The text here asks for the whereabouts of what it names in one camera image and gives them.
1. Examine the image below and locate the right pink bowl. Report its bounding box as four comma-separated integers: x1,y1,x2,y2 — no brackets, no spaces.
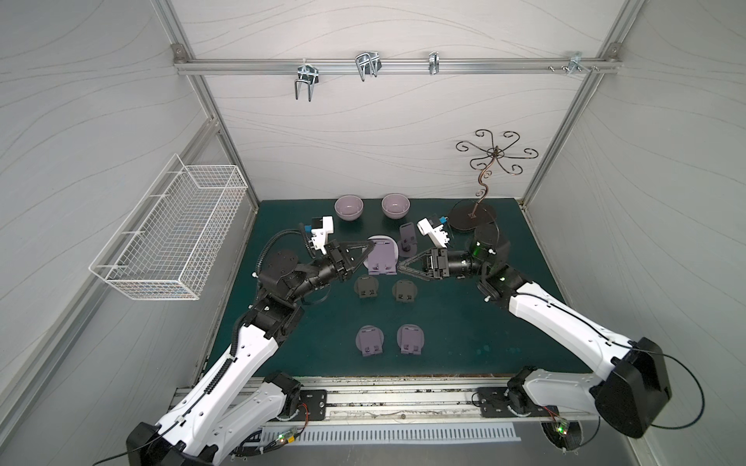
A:
381,193,411,219

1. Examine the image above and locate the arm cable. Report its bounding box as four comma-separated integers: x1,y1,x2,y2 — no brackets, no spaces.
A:
634,343,706,432
253,228,307,281

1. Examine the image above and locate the aluminium top rail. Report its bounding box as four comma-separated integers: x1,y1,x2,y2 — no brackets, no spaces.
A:
175,54,623,76

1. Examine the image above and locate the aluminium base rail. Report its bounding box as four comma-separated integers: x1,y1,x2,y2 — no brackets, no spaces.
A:
168,376,601,431

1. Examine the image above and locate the metal hook right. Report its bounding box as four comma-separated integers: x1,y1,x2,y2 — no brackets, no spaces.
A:
548,52,600,76

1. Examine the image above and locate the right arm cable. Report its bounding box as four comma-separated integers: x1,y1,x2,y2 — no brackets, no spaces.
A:
634,343,706,432

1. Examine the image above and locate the purple phone stand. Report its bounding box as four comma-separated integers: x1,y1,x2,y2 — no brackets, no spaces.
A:
363,235,399,276
398,223,418,258
356,325,385,357
396,324,425,355

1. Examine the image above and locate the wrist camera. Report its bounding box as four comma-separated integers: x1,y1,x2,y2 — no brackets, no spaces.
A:
417,217,451,249
302,216,334,254

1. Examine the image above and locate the metal double hook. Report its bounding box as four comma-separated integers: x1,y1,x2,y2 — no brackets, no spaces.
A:
295,64,320,102
355,52,382,82

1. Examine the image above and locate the white vent strip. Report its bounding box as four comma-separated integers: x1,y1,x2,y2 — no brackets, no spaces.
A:
291,423,522,446

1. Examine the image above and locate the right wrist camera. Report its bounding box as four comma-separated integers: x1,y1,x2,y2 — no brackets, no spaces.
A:
417,217,451,249

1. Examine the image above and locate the small metal hook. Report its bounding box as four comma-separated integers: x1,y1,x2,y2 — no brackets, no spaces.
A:
429,52,440,76

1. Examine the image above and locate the white wire basket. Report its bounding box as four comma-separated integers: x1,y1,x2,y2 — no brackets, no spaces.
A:
89,155,248,301

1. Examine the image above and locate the metal double hook middle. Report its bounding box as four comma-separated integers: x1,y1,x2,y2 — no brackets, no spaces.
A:
355,52,382,82

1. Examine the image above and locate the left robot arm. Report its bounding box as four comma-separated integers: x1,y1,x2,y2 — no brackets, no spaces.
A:
125,241,374,465

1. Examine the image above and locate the left pink bowl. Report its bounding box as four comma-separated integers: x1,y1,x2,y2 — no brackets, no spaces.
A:
334,194,364,221

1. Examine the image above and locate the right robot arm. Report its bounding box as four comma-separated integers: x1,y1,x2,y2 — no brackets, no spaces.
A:
397,219,672,439

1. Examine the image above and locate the green table mat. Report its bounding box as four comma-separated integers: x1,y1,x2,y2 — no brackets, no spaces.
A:
206,199,590,378

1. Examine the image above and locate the metal double hook left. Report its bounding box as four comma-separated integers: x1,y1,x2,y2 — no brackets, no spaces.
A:
295,64,320,102

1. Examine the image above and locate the brown metal jewelry stand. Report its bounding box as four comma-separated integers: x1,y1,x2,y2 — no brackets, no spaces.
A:
447,128,539,231

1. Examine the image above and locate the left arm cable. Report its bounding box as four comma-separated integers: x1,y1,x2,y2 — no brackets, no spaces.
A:
253,228,307,281

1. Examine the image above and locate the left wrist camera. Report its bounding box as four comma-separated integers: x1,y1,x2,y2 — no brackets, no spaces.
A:
302,216,334,254

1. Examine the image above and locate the pink bowl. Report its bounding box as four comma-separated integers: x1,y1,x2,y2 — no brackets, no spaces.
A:
334,194,364,221
381,193,411,219

